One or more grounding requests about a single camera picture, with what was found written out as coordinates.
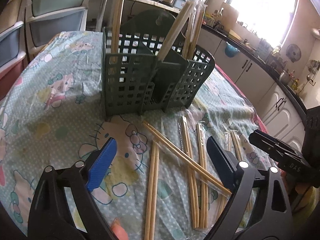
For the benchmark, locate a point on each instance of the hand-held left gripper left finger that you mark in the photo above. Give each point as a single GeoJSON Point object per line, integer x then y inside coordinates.
{"type": "Point", "coordinates": [102, 165]}

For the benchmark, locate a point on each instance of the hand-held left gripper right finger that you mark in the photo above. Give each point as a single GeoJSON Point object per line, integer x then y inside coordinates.
{"type": "Point", "coordinates": [221, 162]}

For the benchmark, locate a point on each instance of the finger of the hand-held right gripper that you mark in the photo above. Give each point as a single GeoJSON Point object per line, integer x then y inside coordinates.
{"type": "Point", "coordinates": [275, 152]}

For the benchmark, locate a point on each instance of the pile of chopsticks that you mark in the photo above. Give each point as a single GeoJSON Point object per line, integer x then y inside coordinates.
{"type": "Point", "coordinates": [153, 192]}

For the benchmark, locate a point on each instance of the green plastic utensil holder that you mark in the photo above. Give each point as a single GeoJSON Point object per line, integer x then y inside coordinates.
{"type": "Point", "coordinates": [125, 92]}

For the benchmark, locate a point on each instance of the bamboo chopstick pair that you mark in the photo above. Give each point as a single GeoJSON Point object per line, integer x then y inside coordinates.
{"type": "Point", "coordinates": [117, 25]}
{"type": "Point", "coordinates": [175, 30]}
{"type": "Point", "coordinates": [199, 27]}
{"type": "Point", "coordinates": [191, 30]}

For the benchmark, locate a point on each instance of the person's left hand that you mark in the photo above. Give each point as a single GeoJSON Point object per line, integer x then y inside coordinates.
{"type": "Point", "coordinates": [120, 231]}

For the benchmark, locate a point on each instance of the white kitchen cabinets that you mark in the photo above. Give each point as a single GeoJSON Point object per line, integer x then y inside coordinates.
{"type": "Point", "coordinates": [275, 105]}

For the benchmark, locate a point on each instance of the steel pot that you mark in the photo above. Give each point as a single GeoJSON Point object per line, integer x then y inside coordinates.
{"type": "Point", "coordinates": [284, 78]}

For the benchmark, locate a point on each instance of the small fan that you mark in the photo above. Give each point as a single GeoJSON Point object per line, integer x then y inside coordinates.
{"type": "Point", "coordinates": [293, 53]}

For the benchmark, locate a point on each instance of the blue hanging pouch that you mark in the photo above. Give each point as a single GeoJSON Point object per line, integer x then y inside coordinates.
{"type": "Point", "coordinates": [231, 50]}

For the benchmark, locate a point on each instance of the window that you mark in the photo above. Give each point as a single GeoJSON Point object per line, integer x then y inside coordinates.
{"type": "Point", "coordinates": [262, 7]}

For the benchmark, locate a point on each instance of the beige-topped plastic drawer tower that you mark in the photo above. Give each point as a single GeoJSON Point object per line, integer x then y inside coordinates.
{"type": "Point", "coordinates": [10, 42]}

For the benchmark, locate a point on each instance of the green-topped plastic drawer tower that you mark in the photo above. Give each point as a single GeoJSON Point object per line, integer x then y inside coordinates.
{"type": "Point", "coordinates": [55, 17]}

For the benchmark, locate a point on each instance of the blue dish rack box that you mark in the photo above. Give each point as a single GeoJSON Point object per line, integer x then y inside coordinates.
{"type": "Point", "coordinates": [178, 2]}

